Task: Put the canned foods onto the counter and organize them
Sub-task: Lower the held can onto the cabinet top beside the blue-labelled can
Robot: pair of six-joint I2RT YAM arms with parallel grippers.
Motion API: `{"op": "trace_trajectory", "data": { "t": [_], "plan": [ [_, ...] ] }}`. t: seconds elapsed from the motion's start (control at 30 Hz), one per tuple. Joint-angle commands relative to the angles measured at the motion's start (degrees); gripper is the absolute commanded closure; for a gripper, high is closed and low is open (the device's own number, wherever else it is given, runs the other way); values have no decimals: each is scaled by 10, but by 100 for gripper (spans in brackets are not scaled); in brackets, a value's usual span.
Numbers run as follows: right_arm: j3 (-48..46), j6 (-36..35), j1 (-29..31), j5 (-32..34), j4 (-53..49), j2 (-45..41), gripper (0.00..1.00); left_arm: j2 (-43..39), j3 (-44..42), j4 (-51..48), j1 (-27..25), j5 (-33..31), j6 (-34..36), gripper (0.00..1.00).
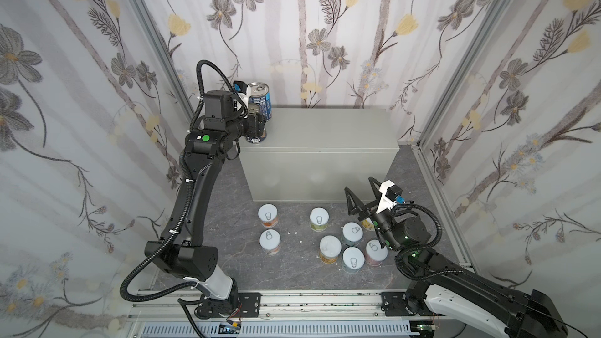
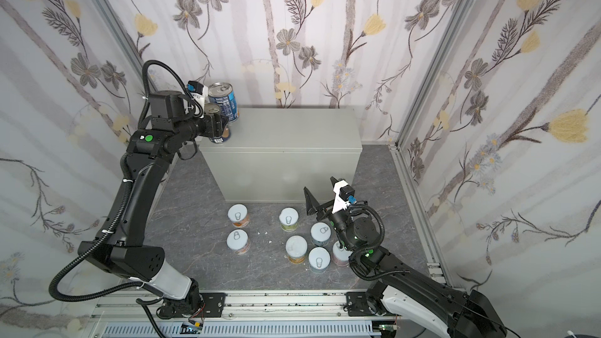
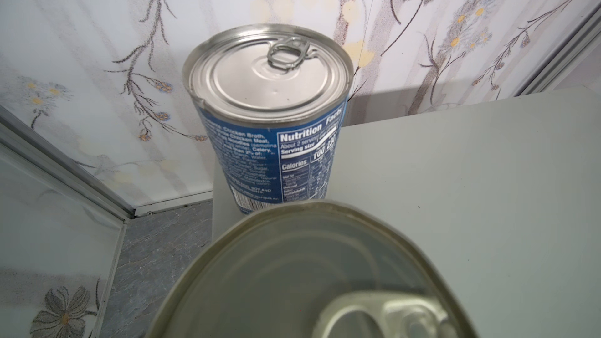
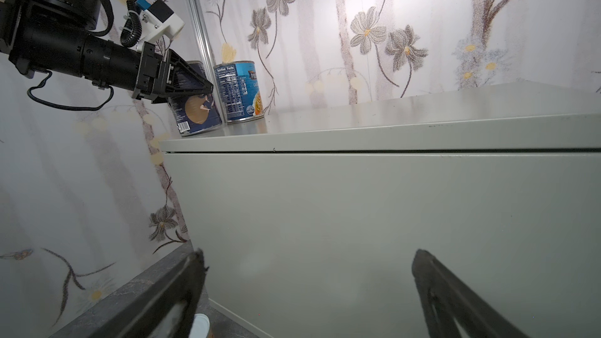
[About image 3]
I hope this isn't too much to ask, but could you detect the blue labelled tall can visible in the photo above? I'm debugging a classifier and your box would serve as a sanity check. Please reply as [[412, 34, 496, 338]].
[[182, 23, 354, 214]]

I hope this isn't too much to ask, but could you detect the dark labelled tall can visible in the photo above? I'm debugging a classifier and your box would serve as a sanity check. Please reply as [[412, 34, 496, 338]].
[[147, 200, 477, 337]]

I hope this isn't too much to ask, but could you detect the grey metal cabinet box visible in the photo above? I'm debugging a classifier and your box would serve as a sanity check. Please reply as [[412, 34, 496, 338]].
[[214, 88, 600, 337]]

